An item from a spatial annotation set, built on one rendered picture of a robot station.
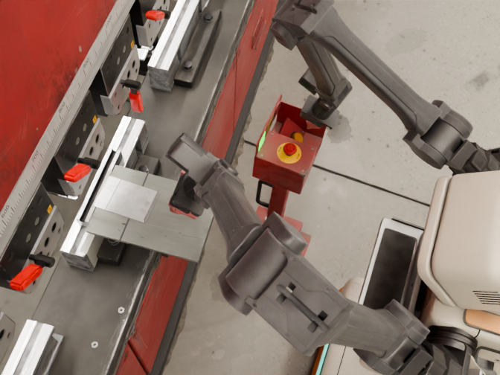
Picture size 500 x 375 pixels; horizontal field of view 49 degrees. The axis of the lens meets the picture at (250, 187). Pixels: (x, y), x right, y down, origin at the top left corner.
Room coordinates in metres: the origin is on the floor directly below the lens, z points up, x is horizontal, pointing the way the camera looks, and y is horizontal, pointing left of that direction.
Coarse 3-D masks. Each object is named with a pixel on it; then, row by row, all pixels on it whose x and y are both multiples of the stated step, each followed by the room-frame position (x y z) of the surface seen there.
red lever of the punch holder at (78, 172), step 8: (80, 160) 0.51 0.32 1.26; (88, 160) 0.51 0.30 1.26; (96, 160) 0.51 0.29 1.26; (72, 168) 0.47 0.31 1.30; (80, 168) 0.47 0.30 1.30; (88, 168) 0.48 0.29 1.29; (96, 168) 0.50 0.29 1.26; (64, 176) 0.45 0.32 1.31; (72, 176) 0.45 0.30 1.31; (80, 176) 0.45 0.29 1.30
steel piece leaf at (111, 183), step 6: (108, 180) 0.61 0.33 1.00; (114, 180) 0.61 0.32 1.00; (120, 180) 0.61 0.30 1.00; (108, 186) 0.60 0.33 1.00; (114, 186) 0.60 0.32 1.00; (102, 192) 0.58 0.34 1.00; (108, 192) 0.58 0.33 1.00; (114, 192) 0.58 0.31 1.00; (102, 198) 0.56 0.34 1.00; (108, 198) 0.56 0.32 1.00; (96, 204) 0.55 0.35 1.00; (102, 204) 0.55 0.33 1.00
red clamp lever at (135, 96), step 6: (126, 84) 0.71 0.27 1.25; (132, 84) 0.71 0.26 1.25; (138, 84) 0.71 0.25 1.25; (132, 90) 0.71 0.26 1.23; (132, 96) 0.70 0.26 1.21; (138, 96) 0.71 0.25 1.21; (132, 102) 0.70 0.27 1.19; (138, 102) 0.70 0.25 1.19; (132, 108) 0.70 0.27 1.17; (138, 108) 0.70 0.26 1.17
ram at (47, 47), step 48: (0, 0) 0.50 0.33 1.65; (48, 0) 0.59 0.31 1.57; (96, 0) 0.71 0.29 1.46; (0, 48) 0.46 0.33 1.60; (48, 48) 0.55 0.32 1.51; (0, 96) 0.43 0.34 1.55; (48, 96) 0.51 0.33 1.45; (0, 144) 0.39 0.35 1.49; (0, 192) 0.34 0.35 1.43; (0, 240) 0.30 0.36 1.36
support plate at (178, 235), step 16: (128, 176) 0.63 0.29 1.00; (144, 176) 0.63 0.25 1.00; (160, 176) 0.64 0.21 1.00; (96, 208) 0.54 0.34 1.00; (160, 208) 0.55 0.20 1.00; (208, 208) 0.57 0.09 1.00; (96, 224) 0.50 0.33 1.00; (112, 224) 0.50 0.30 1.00; (128, 224) 0.51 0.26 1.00; (144, 224) 0.51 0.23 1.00; (160, 224) 0.51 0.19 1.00; (176, 224) 0.52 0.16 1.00; (192, 224) 0.52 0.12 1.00; (208, 224) 0.53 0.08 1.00; (128, 240) 0.47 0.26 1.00; (144, 240) 0.47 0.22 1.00; (160, 240) 0.48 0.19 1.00; (176, 240) 0.48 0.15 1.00; (192, 240) 0.48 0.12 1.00; (176, 256) 0.44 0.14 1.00; (192, 256) 0.45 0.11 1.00
